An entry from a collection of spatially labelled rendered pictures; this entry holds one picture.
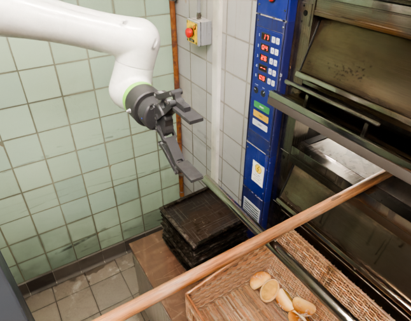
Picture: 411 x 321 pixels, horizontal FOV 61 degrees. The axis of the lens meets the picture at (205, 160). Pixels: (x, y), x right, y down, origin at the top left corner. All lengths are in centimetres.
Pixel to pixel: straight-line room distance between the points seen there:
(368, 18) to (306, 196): 64
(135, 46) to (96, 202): 141
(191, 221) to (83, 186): 79
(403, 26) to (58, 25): 79
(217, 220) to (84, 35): 94
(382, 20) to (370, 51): 9
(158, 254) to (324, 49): 112
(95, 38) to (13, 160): 113
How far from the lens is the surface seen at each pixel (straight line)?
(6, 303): 143
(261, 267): 156
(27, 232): 217
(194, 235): 144
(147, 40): 89
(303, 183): 136
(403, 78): 100
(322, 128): 98
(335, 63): 110
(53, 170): 197
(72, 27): 89
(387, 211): 114
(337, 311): 86
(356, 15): 106
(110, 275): 240
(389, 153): 88
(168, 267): 163
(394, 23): 100
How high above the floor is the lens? 186
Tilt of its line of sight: 35 degrees down
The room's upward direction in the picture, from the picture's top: straight up
